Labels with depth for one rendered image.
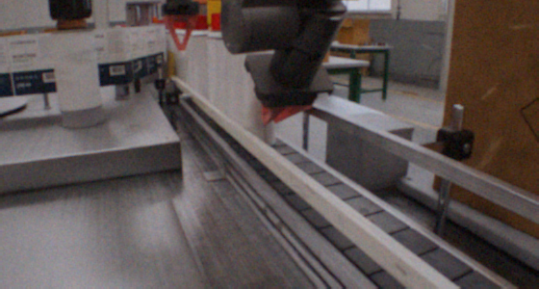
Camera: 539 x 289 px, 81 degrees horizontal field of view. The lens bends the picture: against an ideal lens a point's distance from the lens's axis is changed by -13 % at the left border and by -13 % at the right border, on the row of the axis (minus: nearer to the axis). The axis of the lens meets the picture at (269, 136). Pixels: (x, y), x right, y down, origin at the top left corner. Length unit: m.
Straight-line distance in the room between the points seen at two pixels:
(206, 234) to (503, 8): 0.42
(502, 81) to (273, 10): 0.27
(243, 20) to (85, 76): 0.46
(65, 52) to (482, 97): 0.67
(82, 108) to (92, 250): 0.37
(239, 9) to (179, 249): 0.26
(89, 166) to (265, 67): 0.32
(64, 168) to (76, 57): 0.22
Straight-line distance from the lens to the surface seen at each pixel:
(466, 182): 0.30
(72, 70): 0.74
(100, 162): 0.61
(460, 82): 0.48
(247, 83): 0.52
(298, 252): 0.38
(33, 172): 0.62
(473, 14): 0.47
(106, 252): 0.43
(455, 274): 0.32
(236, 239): 0.42
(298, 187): 0.37
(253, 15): 0.33
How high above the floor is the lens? 1.06
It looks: 18 degrees down
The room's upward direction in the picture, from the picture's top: straight up
